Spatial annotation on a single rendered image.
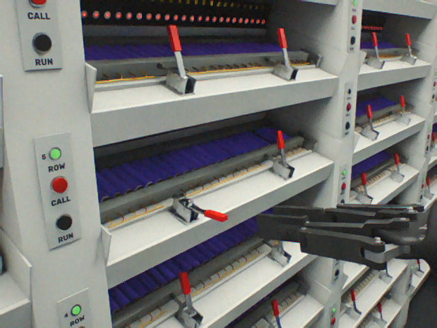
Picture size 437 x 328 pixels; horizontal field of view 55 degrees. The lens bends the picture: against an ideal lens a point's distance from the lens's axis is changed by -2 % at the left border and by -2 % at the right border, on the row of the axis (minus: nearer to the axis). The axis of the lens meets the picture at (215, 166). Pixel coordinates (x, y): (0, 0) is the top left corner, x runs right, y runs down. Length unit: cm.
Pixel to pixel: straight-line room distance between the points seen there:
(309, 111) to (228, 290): 44
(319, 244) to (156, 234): 25
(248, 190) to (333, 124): 30
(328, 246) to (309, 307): 68
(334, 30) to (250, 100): 33
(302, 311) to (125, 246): 62
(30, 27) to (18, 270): 25
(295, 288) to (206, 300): 39
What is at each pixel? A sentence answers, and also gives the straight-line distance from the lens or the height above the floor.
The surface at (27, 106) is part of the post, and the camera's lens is 45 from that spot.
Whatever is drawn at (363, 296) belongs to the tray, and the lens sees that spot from 153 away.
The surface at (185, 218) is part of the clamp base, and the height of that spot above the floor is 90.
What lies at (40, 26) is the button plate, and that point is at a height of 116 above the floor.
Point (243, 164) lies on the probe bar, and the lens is 80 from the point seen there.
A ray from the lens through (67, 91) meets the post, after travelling 47.
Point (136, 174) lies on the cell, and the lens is 68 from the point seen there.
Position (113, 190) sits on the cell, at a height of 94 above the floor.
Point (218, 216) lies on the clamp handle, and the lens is 59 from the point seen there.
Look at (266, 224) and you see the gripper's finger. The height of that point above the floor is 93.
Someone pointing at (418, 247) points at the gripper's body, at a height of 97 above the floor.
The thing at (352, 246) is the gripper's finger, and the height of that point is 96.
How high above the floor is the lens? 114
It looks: 16 degrees down
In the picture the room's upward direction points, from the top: 1 degrees counter-clockwise
